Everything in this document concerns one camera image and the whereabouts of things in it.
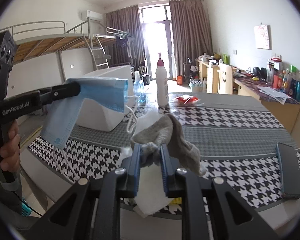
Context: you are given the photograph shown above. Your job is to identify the blue surgical face mask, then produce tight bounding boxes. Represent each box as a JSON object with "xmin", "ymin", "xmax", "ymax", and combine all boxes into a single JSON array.
[{"xmin": 40, "ymin": 76, "xmax": 137, "ymax": 150}]

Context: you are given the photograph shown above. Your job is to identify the grey sock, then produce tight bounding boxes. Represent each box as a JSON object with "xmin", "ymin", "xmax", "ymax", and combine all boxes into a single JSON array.
[{"xmin": 130, "ymin": 113, "xmax": 206, "ymax": 176}]

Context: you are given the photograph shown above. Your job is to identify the person's left hand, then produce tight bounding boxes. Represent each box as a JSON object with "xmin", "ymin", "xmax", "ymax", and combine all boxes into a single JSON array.
[{"xmin": 0, "ymin": 120, "xmax": 20, "ymax": 173}]

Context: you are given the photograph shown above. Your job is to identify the white tissue paper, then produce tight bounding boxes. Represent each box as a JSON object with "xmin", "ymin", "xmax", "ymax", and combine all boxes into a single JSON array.
[{"xmin": 134, "ymin": 110, "xmax": 172, "ymax": 218}]

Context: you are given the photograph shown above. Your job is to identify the white styrofoam box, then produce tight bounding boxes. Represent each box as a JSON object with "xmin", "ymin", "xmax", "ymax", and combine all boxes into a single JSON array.
[{"xmin": 67, "ymin": 65, "xmax": 134, "ymax": 132}]

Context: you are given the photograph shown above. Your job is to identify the metal bunk bed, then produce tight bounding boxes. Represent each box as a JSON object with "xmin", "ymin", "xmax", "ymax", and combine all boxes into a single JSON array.
[{"xmin": 0, "ymin": 19, "xmax": 117, "ymax": 70}]

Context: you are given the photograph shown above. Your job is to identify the red snack packet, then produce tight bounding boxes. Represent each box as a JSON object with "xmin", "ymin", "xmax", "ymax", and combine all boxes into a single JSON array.
[{"xmin": 176, "ymin": 95, "xmax": 199, "ymax": 106}]

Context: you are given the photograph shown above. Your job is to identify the clear water bottle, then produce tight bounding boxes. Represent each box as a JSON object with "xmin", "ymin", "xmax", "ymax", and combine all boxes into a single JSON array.
[{"xmin": 133, "ymin": 71, "xmax": 147, "ymax": 105}]

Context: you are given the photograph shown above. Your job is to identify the orange box on floor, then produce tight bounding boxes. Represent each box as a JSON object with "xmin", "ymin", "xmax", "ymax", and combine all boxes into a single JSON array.
[{"xmin": 177, "ymin": 75, "xmax": 183, "ymax": 85}]

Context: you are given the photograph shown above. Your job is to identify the houndstooth table cloth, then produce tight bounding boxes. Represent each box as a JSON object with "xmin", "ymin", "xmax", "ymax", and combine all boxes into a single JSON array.
[{"xmin": 28, "ymin": 99, "xmax": 296, "ymax": 209}]

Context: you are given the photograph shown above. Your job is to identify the white pump lotion bottle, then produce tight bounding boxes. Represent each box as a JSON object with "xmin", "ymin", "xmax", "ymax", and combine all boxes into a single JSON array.
[{"xmin": 155, "ymin": 53, "xmax": 168, "ymax": 107}]

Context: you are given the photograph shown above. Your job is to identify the white air conditioner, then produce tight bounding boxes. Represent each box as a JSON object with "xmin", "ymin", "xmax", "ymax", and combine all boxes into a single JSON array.
[{"xmin": 81, "ymin": 10, "xmax": 103, "ymax": 22}]

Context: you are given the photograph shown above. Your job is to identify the wooden smiley face chair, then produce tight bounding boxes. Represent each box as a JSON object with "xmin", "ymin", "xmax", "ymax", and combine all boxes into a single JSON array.
[{"xmin": 206, "ymin": 62, "xmax": 234, "ymax": 94}]

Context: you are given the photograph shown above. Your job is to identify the brown left curtain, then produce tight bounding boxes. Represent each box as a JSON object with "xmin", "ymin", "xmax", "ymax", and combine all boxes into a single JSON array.
[{"xmin": 106, "ymin": 5, "xmax": 145, "ymax": 67}]

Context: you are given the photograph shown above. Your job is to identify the brown curtain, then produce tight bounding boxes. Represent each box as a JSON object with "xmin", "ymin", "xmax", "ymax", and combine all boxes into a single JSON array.
[
  {"xmin": 169, "ymin": 0, "xmax": 213, "ymax": 76},
  {"xmin": 106, "ymin": 5, "xmax": 145, "ymax": 67}
]

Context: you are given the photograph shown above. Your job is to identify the black smartphone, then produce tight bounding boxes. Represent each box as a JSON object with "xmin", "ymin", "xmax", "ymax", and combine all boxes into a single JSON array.
[{"xmin": 276, "ymin": 142, "xmax": 300, "ymax": 199}]

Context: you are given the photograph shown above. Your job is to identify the brown right curtain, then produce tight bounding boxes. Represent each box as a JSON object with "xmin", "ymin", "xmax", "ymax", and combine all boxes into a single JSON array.
[{"xmin": 169, "ymin": 0, "xmax": 213, "ymax": 76}]

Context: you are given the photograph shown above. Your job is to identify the long wooden desk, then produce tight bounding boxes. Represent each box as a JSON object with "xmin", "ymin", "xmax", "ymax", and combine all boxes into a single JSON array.
[{"xmin": 196, "ymin": 59, "xmax": 300, "ymax": 133}]

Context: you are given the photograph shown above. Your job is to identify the white papers on desk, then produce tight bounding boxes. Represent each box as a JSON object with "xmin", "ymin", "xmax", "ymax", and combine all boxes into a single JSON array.
[{"xmin": 257, "ymin": 86, "xmax": 289, "ymax": 105}]

